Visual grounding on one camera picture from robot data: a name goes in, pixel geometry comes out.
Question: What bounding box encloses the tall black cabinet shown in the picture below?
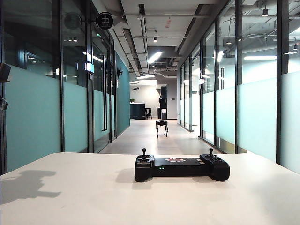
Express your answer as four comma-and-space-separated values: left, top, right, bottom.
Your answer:
160, 86, 168, 119

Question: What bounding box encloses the dark grey box fixture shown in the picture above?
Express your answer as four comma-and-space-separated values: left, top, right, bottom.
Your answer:
0, 63, 12, 83

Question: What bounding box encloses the dark teal counter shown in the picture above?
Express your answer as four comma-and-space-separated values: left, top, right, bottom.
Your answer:
130, 103, 146, 119

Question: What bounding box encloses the black quadruped robot dog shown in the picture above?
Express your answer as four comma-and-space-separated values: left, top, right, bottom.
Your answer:
155, 120, 170, 138

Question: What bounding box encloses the round black hanging sign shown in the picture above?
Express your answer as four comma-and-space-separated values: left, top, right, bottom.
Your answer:
96, 11, 114, 30

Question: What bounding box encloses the long black door handle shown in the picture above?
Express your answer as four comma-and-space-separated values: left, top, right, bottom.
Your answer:
101, 55, 105, 131
104, 55, 108, 130

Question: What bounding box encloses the black remote control with sticker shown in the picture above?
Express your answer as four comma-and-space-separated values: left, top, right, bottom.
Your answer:
134, 147, 231, 183

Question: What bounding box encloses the linear ceiling light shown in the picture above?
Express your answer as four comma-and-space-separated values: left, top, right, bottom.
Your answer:
147, 51, 163, 64

